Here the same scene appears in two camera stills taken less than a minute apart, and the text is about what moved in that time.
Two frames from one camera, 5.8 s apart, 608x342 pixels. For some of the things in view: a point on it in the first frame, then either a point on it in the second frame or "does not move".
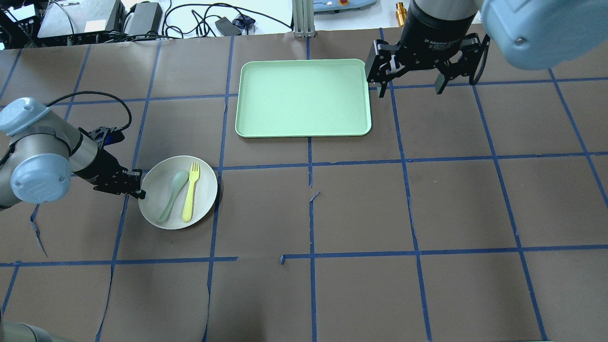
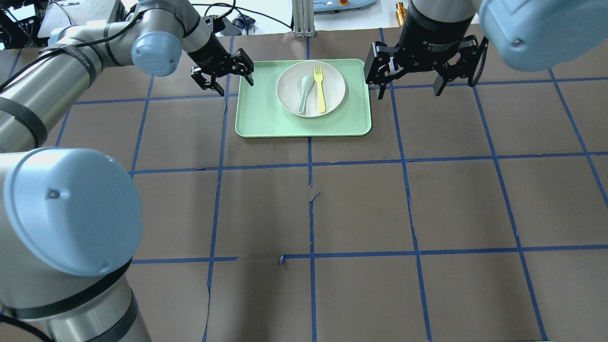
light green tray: (302, 98) does not move
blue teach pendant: (335, 6) does not move
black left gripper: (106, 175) to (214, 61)
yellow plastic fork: (194, 175) to (318, 76)
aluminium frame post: (303, 18) does not move
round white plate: (180, 190) to (289, 89)
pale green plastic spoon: (178, 180) to (307, 81)
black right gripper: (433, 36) does not move
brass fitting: (401, 14) does not move
